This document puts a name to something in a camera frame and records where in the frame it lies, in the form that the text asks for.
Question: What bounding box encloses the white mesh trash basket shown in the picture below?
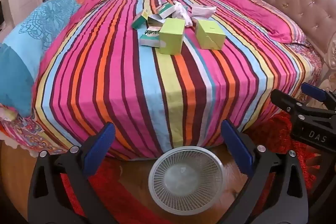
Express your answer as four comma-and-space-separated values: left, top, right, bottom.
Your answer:
148, 145, 225, 215

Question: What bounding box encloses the blue patterned quilt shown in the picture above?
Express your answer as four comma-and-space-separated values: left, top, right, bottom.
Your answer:
0, 0, 82, 118

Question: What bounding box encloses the striped bed sheet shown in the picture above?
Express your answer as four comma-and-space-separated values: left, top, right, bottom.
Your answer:
33, 0, 322, 161

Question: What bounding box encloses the red rug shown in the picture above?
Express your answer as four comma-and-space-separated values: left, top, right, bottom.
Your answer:
60, 111, 336, 224

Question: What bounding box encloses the small white green box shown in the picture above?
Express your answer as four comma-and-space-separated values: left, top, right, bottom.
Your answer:
156, 3, 175, 19

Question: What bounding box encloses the small teal white box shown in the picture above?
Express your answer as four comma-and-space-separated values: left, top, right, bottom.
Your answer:
131, 9, 150, 30

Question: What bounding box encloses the long white teal box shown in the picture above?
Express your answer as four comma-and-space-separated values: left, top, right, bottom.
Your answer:
139, 27, 162, 48

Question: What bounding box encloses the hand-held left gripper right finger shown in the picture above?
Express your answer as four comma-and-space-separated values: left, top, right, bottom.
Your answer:
220, 119, 310, 224

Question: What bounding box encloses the green cardboard box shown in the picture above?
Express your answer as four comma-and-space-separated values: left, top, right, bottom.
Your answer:
159, 18, 186, 55
196, 19, 226, 51

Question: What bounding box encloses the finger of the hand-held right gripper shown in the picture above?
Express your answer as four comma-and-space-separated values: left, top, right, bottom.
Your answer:
270, 89, 326, 120
301, 83, 336, 109

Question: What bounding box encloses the large pink pillow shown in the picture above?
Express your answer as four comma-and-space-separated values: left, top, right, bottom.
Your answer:
215, 0, 306, 43

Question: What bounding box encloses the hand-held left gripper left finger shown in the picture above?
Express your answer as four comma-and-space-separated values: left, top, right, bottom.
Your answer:
28, 122, 124, 224

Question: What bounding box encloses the white tissue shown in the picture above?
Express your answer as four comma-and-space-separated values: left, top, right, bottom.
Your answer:
172, 1, 194, 28

